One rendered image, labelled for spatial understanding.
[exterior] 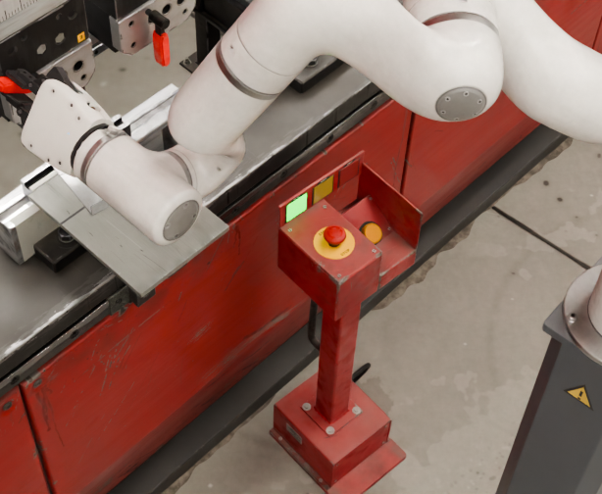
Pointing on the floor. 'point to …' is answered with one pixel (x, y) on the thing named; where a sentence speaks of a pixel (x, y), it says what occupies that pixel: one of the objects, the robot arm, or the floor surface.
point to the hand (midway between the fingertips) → (20, 88)
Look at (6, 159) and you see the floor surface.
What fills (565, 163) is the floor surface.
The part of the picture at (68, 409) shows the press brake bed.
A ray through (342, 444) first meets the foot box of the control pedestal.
